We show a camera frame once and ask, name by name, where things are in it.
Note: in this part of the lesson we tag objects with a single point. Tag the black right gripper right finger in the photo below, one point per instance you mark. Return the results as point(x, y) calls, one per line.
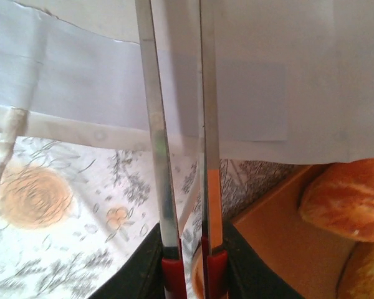
point(252, 274)

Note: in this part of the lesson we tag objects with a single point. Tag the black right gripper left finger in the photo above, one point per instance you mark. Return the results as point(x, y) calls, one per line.
point(137, 274)

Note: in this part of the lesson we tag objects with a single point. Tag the orange glazed fake bread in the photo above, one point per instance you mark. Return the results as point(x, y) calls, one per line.
point(343, 202)

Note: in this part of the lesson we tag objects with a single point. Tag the yellow fake bread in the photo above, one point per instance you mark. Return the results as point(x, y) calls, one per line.
point(371, 274)

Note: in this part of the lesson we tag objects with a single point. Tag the paper bag with animal print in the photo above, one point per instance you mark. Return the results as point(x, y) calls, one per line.
point(268, 62)

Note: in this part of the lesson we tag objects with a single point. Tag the brown rectangular tray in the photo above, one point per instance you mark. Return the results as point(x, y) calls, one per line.
point(268, 249)

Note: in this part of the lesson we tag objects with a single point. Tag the floral patterned table cover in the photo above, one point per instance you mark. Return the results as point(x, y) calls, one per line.
point(81, 218)

